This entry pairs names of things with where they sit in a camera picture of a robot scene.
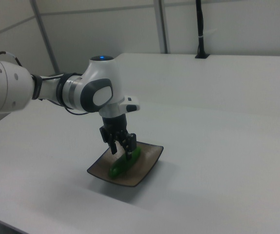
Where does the black strap on arm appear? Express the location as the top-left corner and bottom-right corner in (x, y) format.
(31, 74), (43, 100)

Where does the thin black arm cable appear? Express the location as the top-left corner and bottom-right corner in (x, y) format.
(0, 50), (88, 116)

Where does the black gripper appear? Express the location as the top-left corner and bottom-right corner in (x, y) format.
(99, 115), (138, 161)

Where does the green cucumber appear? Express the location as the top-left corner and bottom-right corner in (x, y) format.
(108, 146), (141, 179)

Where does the square brown ceramic plate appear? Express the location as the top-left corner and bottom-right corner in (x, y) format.
(86, 141), (164, 188)

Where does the black cable conduit pole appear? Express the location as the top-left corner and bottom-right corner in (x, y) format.
(195, 0), (206, 56)

